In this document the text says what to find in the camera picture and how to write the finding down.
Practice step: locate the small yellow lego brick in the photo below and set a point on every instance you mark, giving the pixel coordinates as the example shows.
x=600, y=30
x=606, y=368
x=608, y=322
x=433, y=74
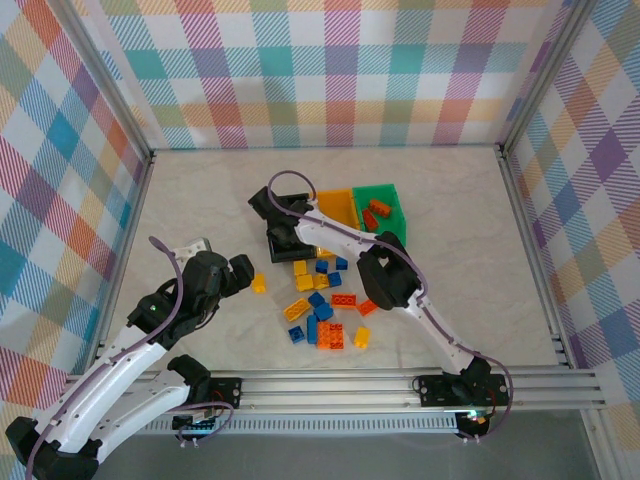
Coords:
x=300, y=268
x=321, y=281
x=259, y=283
x=304, y=283
x=362, y=337

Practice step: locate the long yellow lego brick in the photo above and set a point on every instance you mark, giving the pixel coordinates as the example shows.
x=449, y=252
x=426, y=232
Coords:
x=296, y=309

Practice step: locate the long orange lego brick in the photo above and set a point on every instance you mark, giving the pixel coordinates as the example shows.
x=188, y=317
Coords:
x=337, y=336
x=370, y=219
x=366, y=308
x=343, y=300
x=381, y=207
x=324, y=335

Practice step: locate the long blue lego brick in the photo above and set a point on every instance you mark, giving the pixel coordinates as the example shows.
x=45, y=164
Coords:
x=312, y=329

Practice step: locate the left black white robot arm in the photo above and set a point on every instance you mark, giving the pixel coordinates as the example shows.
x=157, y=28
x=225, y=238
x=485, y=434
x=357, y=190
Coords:
x=110, y=370

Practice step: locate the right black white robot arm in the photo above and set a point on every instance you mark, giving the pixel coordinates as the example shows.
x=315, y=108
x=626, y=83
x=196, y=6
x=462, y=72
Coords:
x=390, y=285

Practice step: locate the black plastic bin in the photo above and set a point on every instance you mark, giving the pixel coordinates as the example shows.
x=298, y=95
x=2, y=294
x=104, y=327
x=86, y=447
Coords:
x=295, y=256

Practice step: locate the yellow plastic bin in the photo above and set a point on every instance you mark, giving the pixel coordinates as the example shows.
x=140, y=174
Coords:
x=337, y=205

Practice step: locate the green plastic bin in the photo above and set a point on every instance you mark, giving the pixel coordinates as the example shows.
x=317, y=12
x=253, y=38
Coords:
x=395, y=227

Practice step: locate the black controller board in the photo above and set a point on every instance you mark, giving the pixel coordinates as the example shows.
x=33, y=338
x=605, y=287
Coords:
x=192, y=424

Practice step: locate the controller board with orange part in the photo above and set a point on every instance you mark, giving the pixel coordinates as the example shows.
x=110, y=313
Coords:
x=475, y=419

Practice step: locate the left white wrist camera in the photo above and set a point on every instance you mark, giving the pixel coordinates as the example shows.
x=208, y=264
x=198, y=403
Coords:
x=192, y=248

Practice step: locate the wide aluminium base rail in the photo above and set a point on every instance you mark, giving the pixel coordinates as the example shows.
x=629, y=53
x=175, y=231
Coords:
x=325, y=392

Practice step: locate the aluminium corner post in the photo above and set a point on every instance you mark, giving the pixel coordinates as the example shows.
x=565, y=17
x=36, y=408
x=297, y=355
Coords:
x=544, y=75
x=111, y=75

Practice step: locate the aluminium side rail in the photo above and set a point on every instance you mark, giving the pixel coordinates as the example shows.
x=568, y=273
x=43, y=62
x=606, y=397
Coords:
x=525, y=225

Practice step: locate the aluminium lower frame leg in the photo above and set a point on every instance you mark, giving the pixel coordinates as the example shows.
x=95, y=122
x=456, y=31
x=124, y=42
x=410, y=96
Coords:
x=595, y=445

